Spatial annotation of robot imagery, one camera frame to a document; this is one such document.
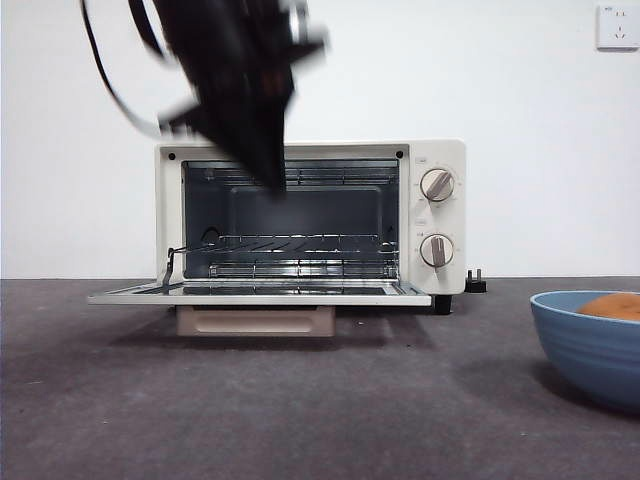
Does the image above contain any glass oven door beige handle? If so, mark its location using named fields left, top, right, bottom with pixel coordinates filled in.
left=88, top=278, right=434, bottom=338

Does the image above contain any blue bowl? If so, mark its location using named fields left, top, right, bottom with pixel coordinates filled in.
left=529, top=290, right=640, bottom=414

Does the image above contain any beige oven temperature knob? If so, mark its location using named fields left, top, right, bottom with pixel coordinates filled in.
left=418, top=168, right=456, bottom=204

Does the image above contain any cream Toshiba toaster oven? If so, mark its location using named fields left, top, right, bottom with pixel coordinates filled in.
left=153, top=138, right=467, bottom=316

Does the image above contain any beige oven timer knob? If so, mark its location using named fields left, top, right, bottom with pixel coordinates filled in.
left=418, top=233, right=456, bottom=274

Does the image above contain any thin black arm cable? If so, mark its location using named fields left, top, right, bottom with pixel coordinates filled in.
left=79, top=0, right=169, bottom=137

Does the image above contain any metal wire oven rack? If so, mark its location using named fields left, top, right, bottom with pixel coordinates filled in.
left=199, top=230, right=401, bottom=265

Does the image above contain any white wall socket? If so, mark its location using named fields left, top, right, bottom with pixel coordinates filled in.
left=595, top=4, right=640, bottom=51

